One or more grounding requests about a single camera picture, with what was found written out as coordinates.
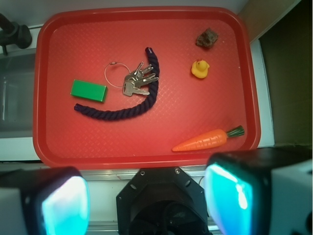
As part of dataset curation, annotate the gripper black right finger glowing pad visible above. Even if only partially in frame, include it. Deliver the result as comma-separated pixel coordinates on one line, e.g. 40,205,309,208
204,148,313,235

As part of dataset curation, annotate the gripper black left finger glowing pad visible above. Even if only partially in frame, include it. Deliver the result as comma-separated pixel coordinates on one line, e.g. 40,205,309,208
0,167,90,235

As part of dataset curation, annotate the orange toy carrot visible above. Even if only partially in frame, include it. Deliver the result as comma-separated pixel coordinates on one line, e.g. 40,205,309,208
172,125,245,152

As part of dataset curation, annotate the green rectangular block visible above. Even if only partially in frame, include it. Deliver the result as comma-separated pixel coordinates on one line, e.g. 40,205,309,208
70,79,107,102

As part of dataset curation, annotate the yellow rubber duck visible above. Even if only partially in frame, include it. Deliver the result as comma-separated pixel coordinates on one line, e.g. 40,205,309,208
191,59,210,79

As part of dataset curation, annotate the red plastic tray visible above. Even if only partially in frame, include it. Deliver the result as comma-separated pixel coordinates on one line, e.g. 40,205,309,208
33,7,261,169

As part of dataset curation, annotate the grey sink basin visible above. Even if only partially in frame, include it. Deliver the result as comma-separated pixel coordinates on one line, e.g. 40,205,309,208
0,49,36,139

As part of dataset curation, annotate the silver key bunch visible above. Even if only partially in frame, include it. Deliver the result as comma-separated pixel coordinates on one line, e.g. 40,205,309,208
123,61,159,96

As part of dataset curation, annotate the brown rock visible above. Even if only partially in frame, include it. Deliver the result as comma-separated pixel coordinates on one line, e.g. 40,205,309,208
196,28,219,49

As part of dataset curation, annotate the grey faucet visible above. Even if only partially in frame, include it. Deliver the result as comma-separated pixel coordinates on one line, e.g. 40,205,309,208
0,14,32,56

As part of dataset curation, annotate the dark blue twisted rope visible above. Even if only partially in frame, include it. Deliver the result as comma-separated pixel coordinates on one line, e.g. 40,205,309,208
74,47,160,122

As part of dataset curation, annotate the thin wire key ring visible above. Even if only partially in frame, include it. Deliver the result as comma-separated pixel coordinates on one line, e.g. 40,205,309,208
104,62,132,88

